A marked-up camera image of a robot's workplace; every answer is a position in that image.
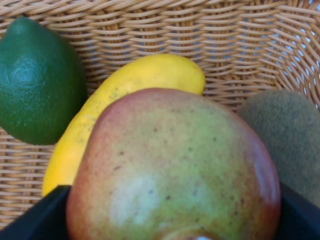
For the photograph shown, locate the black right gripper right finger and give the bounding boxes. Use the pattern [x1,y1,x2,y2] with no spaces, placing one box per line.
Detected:
[276,184,320,240]

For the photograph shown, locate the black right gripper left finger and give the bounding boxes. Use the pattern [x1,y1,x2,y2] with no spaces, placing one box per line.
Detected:
[0,185,71,240]

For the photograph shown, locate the brown kiwi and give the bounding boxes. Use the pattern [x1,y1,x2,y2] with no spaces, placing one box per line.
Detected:
[237,90,320,206]

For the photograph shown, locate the red pomegranate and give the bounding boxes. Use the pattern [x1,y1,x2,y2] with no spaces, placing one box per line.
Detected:
[66,88,281,240]

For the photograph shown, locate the green lime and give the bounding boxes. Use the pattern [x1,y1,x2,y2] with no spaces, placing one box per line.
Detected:
[0,16,88,145]

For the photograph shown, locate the yellow mango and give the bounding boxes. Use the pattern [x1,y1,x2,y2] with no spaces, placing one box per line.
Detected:
[42,53,206,196]

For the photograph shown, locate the orange wicker basket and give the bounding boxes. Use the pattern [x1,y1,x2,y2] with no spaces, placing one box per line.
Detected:
[0,0,320,230]

